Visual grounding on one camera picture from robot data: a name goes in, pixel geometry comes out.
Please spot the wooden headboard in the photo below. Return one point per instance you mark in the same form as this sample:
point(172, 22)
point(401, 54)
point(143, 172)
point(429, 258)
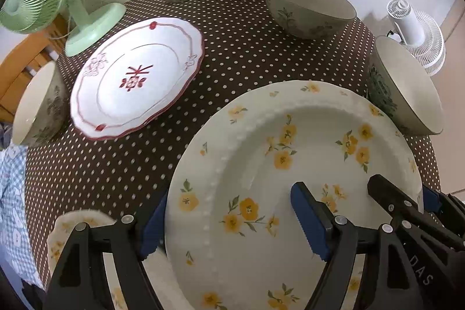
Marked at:
point(21, 63)

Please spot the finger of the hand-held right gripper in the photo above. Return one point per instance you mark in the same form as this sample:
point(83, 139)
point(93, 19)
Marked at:
point(388, 195)
point(430, 200)

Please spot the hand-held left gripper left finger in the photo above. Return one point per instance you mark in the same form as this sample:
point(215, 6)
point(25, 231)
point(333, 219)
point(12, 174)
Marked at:
point(152, 226)

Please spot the red patterned white plate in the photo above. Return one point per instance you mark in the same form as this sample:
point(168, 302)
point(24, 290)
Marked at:
point(152, 52)

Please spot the brown polka dot tablecloth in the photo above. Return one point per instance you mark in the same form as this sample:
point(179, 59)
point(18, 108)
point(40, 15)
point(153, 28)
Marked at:
point(236, 52)

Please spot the blue checkered blanket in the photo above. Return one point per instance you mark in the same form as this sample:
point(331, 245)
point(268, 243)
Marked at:
point(14, 204)

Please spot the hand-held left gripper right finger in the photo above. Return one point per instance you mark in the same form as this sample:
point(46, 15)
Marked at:
point(308, 219)

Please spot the large floral bowl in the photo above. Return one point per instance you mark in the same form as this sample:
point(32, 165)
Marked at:
point(407, 85)
point(308, 1)

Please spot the dark cloth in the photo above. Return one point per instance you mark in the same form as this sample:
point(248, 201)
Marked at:
point(32, 295)

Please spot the yellow floral plate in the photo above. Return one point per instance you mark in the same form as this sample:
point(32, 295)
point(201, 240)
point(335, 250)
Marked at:
point(69, 219)
point(254, 135)

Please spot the white standing fan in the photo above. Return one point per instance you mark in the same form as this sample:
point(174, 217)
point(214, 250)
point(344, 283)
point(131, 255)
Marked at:
point(425, 41)

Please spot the small floral bowl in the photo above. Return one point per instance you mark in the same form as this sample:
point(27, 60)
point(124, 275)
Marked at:
point(32, 106)

